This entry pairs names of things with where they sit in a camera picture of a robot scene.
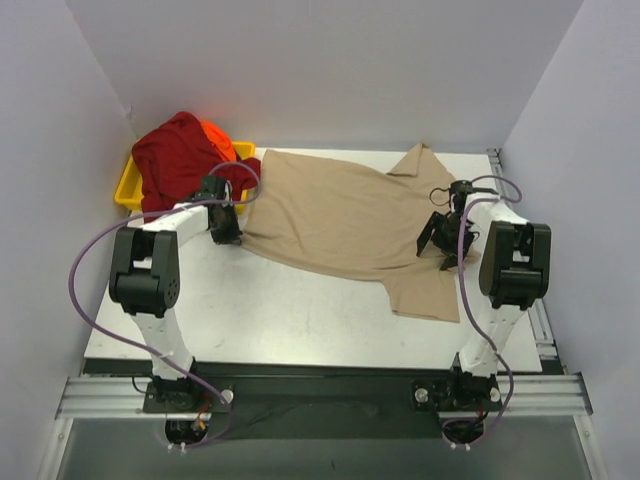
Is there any aluminium frame rail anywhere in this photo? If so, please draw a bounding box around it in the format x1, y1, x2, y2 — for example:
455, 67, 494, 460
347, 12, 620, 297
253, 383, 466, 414
56, 375, 593, 419

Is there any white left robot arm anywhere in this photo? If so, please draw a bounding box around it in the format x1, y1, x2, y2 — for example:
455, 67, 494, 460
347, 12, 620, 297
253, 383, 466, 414
109, 176, 242, 412

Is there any orange t shirt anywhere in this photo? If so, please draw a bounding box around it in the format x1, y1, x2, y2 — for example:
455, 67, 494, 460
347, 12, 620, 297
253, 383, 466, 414
199, 120, 237, 166

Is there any dark red t shirt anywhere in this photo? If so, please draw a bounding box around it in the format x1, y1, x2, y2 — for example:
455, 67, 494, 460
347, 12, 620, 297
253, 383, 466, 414
132, 111, 261, 213

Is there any beige t shirt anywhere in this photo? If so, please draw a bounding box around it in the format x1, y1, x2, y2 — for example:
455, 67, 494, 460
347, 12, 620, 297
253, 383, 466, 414
243, 144, 460, 323

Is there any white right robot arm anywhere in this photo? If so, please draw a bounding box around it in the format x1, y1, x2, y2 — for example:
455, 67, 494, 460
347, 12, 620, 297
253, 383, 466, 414
416, 178, 552, 408

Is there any yellow plastic bin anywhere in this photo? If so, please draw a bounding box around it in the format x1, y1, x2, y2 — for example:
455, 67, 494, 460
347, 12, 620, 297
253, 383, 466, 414
114, 141, 256, 212

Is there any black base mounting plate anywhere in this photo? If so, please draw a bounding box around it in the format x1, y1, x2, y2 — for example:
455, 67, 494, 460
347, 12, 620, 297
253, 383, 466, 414
142, 363, 503, 444

